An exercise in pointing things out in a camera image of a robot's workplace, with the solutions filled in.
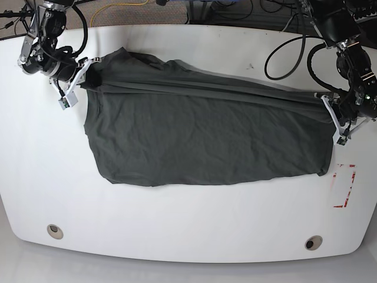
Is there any left table cable grommet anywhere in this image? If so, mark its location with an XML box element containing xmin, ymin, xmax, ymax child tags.
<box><xmin>47</xmin><ymin>225</ymin><xmax>64</xmax><ymax>240</ymax></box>

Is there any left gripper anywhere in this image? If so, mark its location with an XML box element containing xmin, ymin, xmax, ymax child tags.
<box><xmin>314</xmin><ymin>92</ymin><xmax>376</xmax><ymax>140</ymax></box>

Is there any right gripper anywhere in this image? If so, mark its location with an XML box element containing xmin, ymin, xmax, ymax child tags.
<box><xmin>50</xmin><ymin>57</ymin><xmax>102</xmax><ymax>94</ymax></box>

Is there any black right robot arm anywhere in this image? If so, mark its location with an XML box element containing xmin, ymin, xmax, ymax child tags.
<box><xmin>18</xmin><ymin>1</ymin><xmax>102</xmax><ymax>97</ymax></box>

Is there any dark grey T-shirt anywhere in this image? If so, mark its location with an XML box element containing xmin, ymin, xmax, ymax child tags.
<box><xmin>82</xmin><ymin>48</ymin><xmax>335</xmax><ymax>186</ymax></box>

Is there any white cable on floor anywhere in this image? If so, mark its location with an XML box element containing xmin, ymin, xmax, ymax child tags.
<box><xmin>281</xmin><ymin>16</ymin><xmax>295</xmax><ymax>32</ymax></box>

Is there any yellow cable on floor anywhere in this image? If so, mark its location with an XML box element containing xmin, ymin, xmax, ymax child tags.
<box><xmin>90</xmin><ymin>0</ymin><xmax>148</xmax><ymax>28</ymax></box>

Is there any red tape rectangle marking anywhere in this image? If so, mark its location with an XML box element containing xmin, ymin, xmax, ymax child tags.
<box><xmin>330</xmin><ymin>164</ymin><xmax>356</xmax><ymax>208</ymax></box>

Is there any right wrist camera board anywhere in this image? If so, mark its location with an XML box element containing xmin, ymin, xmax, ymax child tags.
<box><xmin>58</xmin><ymin>92</ymin><xmax>78</xmax><ymax>110</ymax></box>

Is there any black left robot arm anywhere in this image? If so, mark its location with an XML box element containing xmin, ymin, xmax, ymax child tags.
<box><xmin>302</xmin><ymin>1</ymin><xmax>376</xmax><ymax>145</ymax></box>

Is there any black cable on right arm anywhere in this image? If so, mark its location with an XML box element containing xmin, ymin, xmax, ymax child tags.
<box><xmin>38</xmin><ymin>0</ymin><xmax>89</xmax><ymax>98</ymax></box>

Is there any table cable grommet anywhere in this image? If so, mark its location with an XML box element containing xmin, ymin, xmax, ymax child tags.
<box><xmin>47</xmin><ymin>225</ymin><xmax>64</xmax><ymax>240</ymax></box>
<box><xmin>305</xmin><ymin>235</ymin><xmax>323</xmax><ymax>251</ymax></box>

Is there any white power strip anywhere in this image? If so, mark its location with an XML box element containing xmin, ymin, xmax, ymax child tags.
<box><xmin>353</xmin><ymin>6</ymin><xmax>376</xmax><ymax>23</ymax></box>

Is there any right table cable grommet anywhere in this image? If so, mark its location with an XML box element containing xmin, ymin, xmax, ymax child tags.
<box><xmin>305</xmin><ymin>235</ymin><xmax>323</xmax><ymax>251</ymax></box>

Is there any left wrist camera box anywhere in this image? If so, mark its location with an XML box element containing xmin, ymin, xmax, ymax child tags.
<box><xmin>336</xmin><ymin>135</ymin><xmax>348</xmax><ymax>146</ymax></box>

